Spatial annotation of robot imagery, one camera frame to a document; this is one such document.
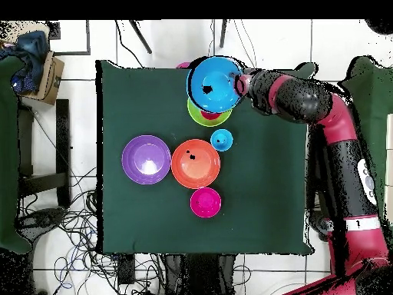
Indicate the blue bowl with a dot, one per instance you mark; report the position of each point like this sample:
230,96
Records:
215,83

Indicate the red cup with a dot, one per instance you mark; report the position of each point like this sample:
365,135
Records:
211,116

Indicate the green bowl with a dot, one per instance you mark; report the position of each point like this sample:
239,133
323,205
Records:
196,118

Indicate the blue cup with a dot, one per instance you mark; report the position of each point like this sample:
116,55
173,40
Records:
221,140

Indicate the orange bowl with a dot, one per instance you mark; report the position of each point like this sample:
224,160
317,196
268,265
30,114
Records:
195,169

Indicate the purple bowl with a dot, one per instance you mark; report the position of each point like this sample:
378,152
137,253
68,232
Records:
146,160

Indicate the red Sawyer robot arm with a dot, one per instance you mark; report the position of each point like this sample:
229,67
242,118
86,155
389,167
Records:
337,123

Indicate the black tripod leg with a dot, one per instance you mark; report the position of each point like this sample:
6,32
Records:
141,37
223,33

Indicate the small pink bowl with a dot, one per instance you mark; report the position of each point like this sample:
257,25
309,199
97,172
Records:
205,202

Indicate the green cloth side table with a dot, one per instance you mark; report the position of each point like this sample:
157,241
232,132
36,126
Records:
7,153
373,107

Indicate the dark green table cloth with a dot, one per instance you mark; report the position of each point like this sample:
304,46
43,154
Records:
184,230

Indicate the black framed board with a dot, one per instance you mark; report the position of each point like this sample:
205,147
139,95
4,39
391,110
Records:
88,37

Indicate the cardboard box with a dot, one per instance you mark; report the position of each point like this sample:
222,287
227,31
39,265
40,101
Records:
52,80

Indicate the blue fabric bag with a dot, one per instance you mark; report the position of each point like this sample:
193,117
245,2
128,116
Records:
32,58

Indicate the black power adapter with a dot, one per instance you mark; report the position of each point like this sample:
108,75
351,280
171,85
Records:
126,270

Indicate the black stool frame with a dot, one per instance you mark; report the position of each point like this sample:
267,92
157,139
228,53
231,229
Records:
63,138

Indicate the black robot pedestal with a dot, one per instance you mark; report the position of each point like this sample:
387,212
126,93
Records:
199,276

